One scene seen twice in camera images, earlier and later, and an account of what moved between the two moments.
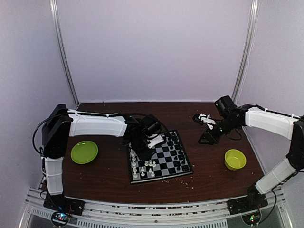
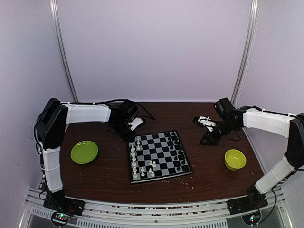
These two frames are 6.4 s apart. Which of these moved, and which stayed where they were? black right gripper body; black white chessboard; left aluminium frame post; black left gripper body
Moved: black left gripper body
Stayed: left aluminium frame post; black right gripper body; black white chessboard
